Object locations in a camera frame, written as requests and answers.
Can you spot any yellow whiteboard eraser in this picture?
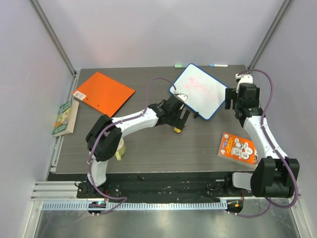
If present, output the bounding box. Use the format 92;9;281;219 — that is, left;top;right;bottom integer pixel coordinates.
174;127;182;133

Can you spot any blue framed whiteboard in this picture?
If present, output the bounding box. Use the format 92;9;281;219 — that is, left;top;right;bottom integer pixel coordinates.
170;63;227;120

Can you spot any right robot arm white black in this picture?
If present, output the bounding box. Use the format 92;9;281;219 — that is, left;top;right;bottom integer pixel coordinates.
223;83;300;198

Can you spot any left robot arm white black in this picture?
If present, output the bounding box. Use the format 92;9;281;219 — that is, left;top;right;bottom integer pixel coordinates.
86;93;190;198

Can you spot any blue white marker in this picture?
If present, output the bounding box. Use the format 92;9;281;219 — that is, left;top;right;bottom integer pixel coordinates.
210;64;228;67

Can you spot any orange cover book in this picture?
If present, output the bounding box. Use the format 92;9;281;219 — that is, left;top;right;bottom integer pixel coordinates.
218;132;259;169

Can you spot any orange folder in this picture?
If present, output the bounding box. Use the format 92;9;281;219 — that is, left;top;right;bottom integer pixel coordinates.
72;72;135;118

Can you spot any green cover book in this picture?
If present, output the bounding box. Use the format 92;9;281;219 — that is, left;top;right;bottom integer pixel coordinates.
53;100;79;137

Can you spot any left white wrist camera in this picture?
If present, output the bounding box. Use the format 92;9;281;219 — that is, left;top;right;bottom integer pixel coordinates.
173;90;188;103

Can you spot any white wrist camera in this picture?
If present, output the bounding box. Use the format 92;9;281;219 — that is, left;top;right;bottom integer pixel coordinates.
173;90;188;103
235;73;253;85

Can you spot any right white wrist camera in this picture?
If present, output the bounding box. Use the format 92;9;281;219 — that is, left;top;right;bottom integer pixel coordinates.
235;73;253;85

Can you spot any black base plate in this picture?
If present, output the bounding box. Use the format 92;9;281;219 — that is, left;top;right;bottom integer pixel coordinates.
75;172;252;204

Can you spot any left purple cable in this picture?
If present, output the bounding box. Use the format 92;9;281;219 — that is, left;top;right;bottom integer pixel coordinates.
88;78;179;216

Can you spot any slotted cable duct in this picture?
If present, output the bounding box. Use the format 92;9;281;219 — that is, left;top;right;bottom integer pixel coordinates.
42;200;227;211

